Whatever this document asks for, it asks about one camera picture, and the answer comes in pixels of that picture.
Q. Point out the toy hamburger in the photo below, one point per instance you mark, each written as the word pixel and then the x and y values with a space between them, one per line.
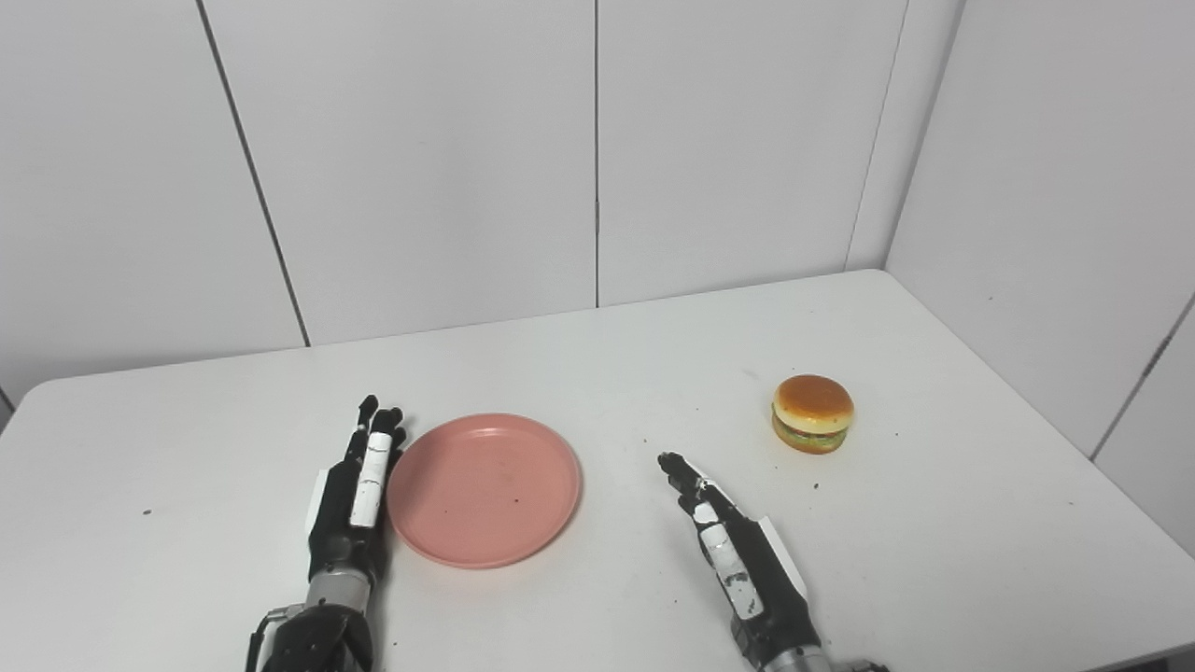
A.
pixel 812 411

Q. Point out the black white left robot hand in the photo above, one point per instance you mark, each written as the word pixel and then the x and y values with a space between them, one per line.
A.
pixel 350 513

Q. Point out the pink round plate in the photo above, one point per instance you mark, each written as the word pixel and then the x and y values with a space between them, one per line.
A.
pixel 484 490

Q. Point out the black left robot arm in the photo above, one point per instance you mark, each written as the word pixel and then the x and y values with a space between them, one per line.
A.
pixel 322 635

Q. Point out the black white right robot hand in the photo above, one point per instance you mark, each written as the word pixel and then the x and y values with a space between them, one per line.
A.
pixel 747 569

